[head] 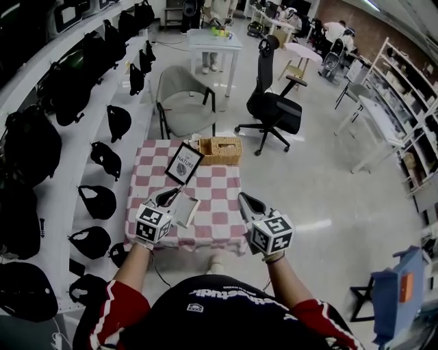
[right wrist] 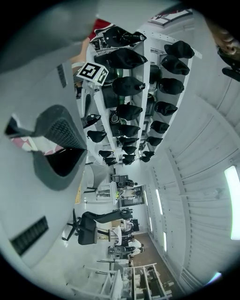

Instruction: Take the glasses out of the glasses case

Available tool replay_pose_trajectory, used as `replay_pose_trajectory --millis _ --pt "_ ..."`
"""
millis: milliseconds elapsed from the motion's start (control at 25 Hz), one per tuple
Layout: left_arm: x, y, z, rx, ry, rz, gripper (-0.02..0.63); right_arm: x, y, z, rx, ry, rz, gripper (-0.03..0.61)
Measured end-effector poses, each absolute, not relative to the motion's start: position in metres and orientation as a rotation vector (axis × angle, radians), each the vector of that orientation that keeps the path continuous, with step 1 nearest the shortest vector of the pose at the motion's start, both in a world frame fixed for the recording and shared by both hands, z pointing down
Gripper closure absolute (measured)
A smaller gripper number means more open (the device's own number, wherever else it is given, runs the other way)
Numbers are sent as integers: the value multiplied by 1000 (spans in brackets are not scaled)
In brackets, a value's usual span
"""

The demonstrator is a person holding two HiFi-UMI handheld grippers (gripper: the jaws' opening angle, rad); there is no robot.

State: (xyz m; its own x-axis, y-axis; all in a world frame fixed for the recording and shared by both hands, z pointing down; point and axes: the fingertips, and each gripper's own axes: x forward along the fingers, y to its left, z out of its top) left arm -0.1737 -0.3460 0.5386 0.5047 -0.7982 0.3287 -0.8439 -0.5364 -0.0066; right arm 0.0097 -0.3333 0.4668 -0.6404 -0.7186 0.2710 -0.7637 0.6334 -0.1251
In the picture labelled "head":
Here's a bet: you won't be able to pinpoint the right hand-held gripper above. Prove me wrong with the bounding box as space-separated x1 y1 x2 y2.
238 191 296 256

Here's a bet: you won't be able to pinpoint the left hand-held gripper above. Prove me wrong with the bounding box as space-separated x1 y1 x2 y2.
135 187 181 245

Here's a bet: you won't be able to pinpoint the white plastic container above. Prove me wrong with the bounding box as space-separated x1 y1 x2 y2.
172 192 201 229

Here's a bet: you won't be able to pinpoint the person's right forearm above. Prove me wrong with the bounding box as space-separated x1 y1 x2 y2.
263 252 309 307

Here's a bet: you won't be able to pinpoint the person's left forearm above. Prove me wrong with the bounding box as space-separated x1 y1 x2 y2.
112 242 153 291

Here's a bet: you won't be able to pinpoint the pink checkered tablecloth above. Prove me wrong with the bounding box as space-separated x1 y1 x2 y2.
123 138 249 257

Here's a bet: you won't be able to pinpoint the wicker tissue box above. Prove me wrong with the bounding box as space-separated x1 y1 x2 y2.
198 135 244 167

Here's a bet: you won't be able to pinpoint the white crumpled tissue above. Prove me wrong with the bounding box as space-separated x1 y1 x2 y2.
183 132 203 148

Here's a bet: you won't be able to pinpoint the row of black caps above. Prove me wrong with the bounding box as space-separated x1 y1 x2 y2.
0 39 157 324

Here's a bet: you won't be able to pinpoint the person's leg with white shoe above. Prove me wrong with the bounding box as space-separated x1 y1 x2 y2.
207 254 225 276

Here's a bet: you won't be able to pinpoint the grey armchair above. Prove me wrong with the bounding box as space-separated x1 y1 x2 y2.
155 64 218 139

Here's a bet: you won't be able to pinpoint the black office chair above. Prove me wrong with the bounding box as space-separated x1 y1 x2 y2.
234 33 309 157

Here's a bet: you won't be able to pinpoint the white metal shelf rack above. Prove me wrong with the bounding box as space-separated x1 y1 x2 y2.
0 0 158 315

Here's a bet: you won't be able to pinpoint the person's black red shirt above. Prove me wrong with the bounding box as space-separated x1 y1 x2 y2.
71 273 363 350

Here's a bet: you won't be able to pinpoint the black metal stand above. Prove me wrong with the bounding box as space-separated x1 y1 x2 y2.
349 275 376 323

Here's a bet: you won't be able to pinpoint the row of black backpacks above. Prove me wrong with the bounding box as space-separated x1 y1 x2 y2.
0 0 157 260

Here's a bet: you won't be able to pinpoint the white long desk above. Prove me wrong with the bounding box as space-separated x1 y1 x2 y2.
337 94 407 174

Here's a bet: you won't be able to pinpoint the grey side chair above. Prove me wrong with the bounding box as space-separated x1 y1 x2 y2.
334 83 372 110

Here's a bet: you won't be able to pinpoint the white square table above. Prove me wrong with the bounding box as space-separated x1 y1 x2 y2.
186 27 244 98

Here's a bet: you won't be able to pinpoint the wooden side table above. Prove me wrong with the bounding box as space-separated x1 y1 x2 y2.
277 41 323 90

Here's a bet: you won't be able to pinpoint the small yellow green toys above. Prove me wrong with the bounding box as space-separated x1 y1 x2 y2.
210 26 233 40

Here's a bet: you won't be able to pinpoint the white office desks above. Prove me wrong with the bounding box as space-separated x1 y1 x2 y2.
248 3 295 38

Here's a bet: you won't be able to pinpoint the white storage shelf unit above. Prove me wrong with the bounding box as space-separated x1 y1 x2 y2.
362 36 438 199

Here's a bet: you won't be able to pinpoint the black picture frame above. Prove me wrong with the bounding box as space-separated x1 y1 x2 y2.
164 142 205 185

